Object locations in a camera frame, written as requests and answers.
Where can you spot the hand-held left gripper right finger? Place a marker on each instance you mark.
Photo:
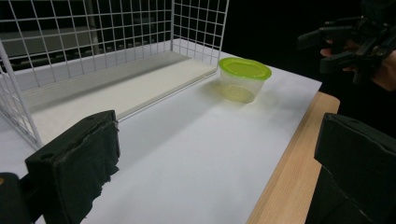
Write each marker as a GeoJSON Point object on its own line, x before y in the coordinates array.
{"type": "Point", "coordinates": [358, 168]}

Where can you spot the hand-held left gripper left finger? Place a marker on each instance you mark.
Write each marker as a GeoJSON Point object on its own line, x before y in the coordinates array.
{"type": "Point", "coordinates": [77, 161]}

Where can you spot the clear container with green lid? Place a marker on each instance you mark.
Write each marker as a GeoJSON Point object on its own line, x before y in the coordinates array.
{"type": "Point", "coordinates": [244, 69]}

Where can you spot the white table cover sheet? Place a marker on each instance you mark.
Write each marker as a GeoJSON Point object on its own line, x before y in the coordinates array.
{"type": "Point", "coordinates": [193, 155]}

